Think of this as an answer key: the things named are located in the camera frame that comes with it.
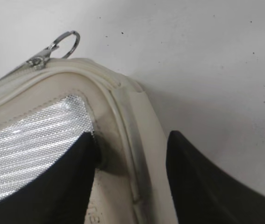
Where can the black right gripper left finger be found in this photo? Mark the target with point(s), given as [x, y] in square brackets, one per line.
[61, 194]

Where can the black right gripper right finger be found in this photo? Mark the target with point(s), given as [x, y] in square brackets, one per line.
[203, 193]

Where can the cream fabric zipper bag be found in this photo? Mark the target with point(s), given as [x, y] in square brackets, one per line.
[44, 112]

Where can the silver zipper pull with ring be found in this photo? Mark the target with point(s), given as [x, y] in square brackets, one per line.
[39, 60]

